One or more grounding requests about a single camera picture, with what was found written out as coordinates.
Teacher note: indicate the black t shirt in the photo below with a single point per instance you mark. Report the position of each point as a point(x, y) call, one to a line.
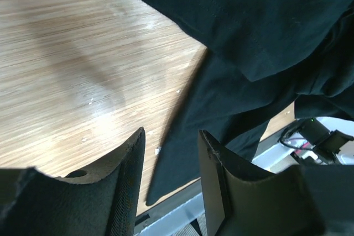
point(262, 55)

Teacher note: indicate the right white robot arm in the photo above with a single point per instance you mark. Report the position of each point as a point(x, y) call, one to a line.
point(313, 143)

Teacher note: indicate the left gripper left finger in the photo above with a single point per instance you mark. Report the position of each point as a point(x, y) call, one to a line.
point(98, 199)

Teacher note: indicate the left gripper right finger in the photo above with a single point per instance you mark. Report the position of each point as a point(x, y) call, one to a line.
point(241, 198)

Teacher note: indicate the aluminium frame rail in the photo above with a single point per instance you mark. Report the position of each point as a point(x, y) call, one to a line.
point(330, 187)

